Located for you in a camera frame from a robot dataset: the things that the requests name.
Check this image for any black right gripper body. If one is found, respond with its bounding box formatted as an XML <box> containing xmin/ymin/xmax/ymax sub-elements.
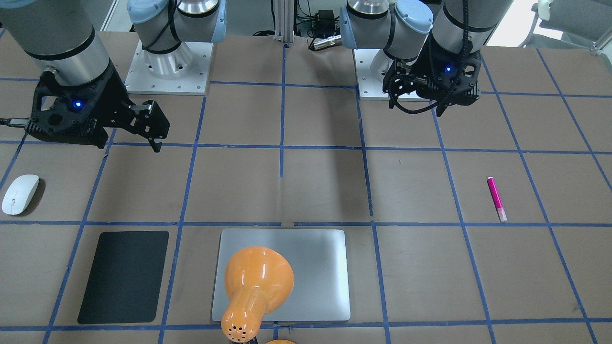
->
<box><xmin>25</xmin><ymin>61</ymin><xmax>144</xmax><ymax>148</ymax></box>

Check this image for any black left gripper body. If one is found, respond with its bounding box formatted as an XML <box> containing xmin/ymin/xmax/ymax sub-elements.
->
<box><xmin>382</xmin><ymin>36</ymin><xmax>481</xmax><ymax>116</ymax></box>

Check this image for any white computer mouse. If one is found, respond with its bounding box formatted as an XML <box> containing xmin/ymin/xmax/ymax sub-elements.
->
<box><xmin>1</xmin><ymin>174</ymin><xmax>40</xmax><ymax>215</ymax></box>

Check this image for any pink pen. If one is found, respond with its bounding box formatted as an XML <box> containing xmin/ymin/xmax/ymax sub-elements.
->
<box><xmin>487</xmin><ymin>176</ymin><xmax>507</xmax><ymax>223</ymax></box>

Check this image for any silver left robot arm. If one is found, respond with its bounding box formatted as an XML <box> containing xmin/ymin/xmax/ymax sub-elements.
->
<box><xmin>339</xmin><ymin>0</ymin><xmax>512</xmax><ymax>116</ymax></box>

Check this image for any black mousepad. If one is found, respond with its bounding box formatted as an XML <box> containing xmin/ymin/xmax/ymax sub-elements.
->
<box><xmin>77</xmin><ymin>230</ymin><xmax>170</xmax><ymax>324</ymax></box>

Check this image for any silver laptop notebook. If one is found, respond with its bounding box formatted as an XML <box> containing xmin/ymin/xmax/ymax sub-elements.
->
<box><xmin>211</xmin><ymin>228</ymin><xmax>350</xmax><ymax>322</ymax></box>

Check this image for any orange desk lamp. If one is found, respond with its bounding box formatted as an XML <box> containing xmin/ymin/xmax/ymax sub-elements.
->
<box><xmin>220</xmin><ymin>246</ymin><xmax>295</xmax><ymax>344</ymax></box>

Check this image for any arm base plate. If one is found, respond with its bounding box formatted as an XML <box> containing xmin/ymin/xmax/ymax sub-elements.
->
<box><xmin>124</xmin><ymin>42</ymin><xmax>214</xmax><ymax>96</ymax></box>
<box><xmin>354</xmin><ymin>48</ymin><xmax>431</xmax><ymax>102</ymax></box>

